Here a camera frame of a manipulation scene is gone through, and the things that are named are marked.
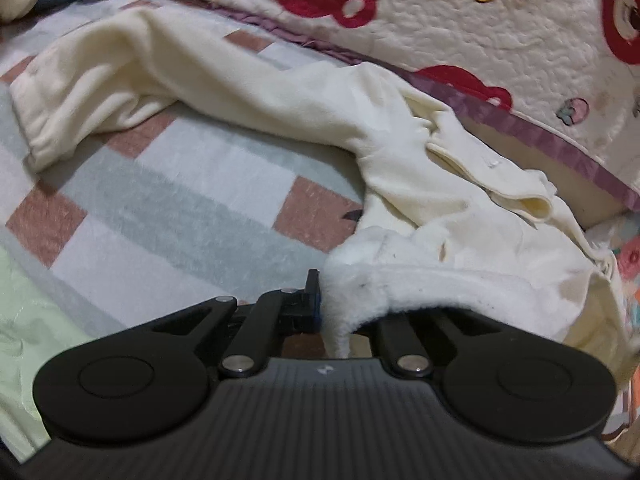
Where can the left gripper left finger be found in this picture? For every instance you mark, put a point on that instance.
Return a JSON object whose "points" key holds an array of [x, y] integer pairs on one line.
{"points": [[142, 383]]}

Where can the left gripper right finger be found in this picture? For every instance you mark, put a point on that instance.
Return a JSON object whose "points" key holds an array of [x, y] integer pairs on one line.
{"points": [[505, 383]]}

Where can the cream fleece garment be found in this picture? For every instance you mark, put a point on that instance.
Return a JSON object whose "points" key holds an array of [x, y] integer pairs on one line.
{"points": [[443, 217]]}

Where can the light green cloth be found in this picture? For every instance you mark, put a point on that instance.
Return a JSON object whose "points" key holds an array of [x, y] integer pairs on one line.
{"points": [[33, 329]]}

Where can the plaid bed blanket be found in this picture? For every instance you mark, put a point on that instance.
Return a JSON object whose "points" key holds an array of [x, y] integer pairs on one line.
{"points": [[179, 209]]}

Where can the floral bed sheet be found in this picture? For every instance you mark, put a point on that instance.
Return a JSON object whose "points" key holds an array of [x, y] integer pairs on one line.
{"points": [[621, 235]]}

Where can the bear print quilt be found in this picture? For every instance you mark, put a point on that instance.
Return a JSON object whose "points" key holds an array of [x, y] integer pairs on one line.
{"points": [[563, 74]]}

